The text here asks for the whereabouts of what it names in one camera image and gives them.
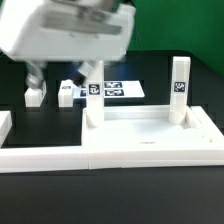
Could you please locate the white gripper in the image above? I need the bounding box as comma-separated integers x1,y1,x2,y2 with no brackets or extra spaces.
0,0,136,89

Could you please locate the white desk top tray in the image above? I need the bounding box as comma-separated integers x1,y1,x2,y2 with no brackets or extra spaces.
81,105,224,147

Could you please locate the fiducial marker plate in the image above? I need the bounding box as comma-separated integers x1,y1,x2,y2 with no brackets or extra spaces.
72,80,146,100

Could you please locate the white U-shaped fence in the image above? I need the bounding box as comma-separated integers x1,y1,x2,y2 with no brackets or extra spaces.
0,111,224,173

